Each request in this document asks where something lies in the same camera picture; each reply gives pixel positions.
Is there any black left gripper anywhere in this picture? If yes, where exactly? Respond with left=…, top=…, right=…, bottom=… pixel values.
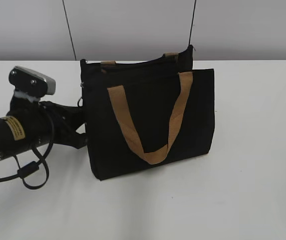
left=9, top=96, right=88, bottom=149

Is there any black bag with tan handles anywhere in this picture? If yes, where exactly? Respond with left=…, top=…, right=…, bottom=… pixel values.
left=80, top=45, right=215, bottom=181

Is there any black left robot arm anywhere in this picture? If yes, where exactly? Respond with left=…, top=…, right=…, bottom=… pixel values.
left=0, top=97, right=87, bottom=161

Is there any black looped cable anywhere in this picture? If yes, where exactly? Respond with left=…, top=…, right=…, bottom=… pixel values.
left=0, top=104, right=56, bottom=190

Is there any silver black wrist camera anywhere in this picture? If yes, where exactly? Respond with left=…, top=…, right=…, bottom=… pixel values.
left=9, top=66, right=56, bottom=98

